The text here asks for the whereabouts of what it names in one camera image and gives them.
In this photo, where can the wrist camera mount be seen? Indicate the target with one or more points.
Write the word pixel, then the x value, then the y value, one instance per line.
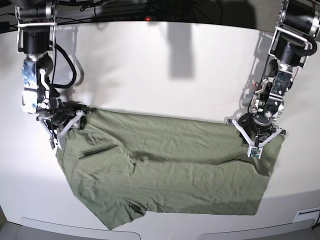
pixel 56 137
pixel 254 152

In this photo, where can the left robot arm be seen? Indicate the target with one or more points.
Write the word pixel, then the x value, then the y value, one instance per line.
pixel 294 40

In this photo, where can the green T-shirt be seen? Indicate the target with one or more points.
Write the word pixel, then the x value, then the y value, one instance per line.
pixel 122 165

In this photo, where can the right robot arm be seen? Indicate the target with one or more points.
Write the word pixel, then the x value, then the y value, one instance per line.
pixel 36 38

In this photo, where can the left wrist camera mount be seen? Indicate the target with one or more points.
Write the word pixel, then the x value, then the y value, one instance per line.
pixel 254 152

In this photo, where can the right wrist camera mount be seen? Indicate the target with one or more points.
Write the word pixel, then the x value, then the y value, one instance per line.
pixel 56 137

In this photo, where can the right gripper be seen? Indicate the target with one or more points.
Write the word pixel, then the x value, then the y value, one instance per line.
pixel 63 112

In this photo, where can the black power adapter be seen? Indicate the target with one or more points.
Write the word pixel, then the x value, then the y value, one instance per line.
pixel 4 25

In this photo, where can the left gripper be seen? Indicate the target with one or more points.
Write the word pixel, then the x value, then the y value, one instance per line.
pixel 257 133

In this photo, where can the black aluminium frame rail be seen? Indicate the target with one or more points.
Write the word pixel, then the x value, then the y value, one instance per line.
pixel 99 11

